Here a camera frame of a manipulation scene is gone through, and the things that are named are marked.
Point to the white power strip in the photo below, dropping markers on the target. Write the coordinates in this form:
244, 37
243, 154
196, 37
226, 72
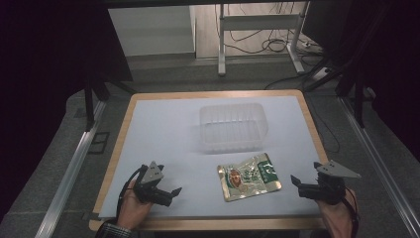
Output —
321, 74

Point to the white desk frame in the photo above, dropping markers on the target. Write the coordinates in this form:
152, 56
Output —
261, 23

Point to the black metal stand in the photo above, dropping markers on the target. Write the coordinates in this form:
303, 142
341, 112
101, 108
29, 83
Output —
89, 102
358, 99

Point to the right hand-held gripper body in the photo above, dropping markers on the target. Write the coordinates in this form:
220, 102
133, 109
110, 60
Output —
327, 190

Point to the person's left hand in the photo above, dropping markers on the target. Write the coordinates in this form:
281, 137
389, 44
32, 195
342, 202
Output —
132, 210

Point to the person's right hand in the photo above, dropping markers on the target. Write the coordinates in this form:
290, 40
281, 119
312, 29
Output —
336, 216

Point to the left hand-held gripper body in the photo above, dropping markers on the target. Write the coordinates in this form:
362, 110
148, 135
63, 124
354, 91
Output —
152, 175

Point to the white cabinet panel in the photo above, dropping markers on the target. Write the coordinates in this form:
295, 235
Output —
152, 31

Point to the gold and green snack packet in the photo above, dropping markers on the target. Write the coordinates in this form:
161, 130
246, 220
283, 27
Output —
247, 178

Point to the white table mat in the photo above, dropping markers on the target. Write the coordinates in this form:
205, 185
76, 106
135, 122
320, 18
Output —
165, 139

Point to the aluminium rail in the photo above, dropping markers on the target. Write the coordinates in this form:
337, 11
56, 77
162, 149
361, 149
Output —
383, 168
67, 178

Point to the clear plastic container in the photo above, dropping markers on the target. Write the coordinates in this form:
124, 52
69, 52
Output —
232, 129

